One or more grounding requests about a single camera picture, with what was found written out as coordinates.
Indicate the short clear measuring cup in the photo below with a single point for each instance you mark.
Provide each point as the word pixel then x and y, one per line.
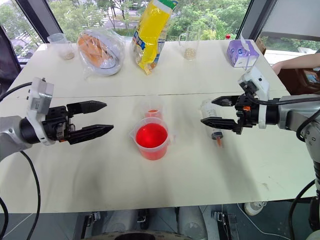
pixel 65 50

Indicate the person's bare hand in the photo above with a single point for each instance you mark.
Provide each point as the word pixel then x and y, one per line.
pixel 277 67

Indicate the brown cardboard box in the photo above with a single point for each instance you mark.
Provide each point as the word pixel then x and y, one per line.
pixel 260 45

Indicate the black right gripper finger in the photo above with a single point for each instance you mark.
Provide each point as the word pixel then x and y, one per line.
pixel 231 101
pixel 222 123

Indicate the yellow snack bag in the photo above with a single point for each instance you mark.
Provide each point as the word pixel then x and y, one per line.
pixel 151 35

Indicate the black fabric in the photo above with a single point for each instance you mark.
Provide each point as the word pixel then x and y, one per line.
pixel 7 62

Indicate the small clear plastic cup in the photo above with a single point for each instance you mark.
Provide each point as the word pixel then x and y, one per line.
pixel 153 112

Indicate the white shoe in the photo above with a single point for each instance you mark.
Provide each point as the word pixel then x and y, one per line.
pixel 253 207

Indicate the grey robot leg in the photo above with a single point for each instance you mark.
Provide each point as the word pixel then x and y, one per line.
pixel 191 222

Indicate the purple tissue box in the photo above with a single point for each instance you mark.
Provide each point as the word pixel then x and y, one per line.
pixel 241 53

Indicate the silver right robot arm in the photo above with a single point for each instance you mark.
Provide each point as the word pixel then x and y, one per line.
pixel 297 112

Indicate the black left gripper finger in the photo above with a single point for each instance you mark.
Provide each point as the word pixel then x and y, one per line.
pixel 92 132
pixel 87 107

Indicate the dark brown chair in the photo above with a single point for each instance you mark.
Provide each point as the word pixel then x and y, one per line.
pixel 297 81

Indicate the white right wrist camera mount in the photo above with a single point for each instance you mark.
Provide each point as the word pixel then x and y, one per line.
pixel 260 83

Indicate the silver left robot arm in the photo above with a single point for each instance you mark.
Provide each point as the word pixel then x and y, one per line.
pixel 10 136

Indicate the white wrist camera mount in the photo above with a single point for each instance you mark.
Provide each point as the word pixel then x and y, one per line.
pixel 40 96
pixel 260 83

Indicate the clear bag with bowls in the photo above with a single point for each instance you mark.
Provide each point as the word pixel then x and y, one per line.
pixel 101 53

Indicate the measuring jug with red liquid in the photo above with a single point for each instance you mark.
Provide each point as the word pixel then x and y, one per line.
pixel 151 140

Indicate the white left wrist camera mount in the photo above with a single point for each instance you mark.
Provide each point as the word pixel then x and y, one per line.
pixel 40 96

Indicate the clear glass with grains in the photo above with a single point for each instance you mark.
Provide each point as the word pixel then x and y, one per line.
pixel 190 47

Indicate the person's bare forearm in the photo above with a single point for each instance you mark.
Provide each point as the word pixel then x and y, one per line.
pixel 302 61

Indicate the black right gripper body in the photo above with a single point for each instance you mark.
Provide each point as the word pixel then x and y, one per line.
pixel 248 113

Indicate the clear plastic syringe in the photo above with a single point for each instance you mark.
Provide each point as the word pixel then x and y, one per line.
pixel 209 112

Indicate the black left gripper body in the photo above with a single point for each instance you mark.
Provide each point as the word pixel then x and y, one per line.
pixel 53 123

